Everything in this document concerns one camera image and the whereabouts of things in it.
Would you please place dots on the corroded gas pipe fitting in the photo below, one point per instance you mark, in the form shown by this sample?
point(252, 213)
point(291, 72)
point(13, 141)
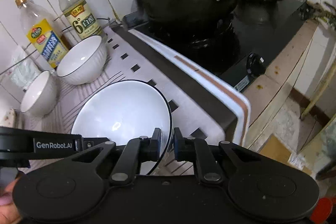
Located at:
point(321, 12)

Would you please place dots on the black stove knob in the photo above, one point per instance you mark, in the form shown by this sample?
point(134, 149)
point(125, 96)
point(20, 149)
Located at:
point(256, 63)

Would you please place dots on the black gas stove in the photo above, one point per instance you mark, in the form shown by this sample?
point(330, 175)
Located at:
point(249, 37)

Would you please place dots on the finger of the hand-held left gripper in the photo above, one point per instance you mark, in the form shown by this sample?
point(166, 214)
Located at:
point(95, 142)

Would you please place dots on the person's left hand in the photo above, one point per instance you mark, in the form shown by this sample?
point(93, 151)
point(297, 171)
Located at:
point(6, 209)

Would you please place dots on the cooking wine bottle brown cap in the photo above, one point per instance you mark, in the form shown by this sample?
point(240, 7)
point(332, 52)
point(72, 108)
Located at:
point(43, 37)

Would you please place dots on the yellowish pole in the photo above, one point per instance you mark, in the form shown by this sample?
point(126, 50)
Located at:
point(319, 90)

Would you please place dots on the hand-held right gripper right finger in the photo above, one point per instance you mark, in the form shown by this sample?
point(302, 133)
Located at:
point(177, 148)

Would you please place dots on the white bowl with dark rim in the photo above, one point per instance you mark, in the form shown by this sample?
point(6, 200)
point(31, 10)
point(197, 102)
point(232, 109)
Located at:
point(38, 94)
point(123, 113)
point(81, 61)

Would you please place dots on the striped white tablecloth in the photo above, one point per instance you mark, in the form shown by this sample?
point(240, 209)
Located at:
point(78, 98)

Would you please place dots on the cardboard box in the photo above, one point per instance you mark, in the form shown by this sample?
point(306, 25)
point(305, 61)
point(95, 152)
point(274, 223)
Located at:
point(283, 154)

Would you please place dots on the vinegar bottle yellow cap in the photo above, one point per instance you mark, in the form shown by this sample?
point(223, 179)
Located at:
point(77, 16)

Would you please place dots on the white plastic salt packet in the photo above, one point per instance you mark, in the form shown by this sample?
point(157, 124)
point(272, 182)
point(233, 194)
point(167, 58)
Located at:
point(22, 71)

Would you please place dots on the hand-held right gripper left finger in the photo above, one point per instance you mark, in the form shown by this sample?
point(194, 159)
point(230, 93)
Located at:
point(156, 142)

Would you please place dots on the white appliance with brown stripe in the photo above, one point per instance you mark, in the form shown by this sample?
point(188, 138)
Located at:
point(228, 98)

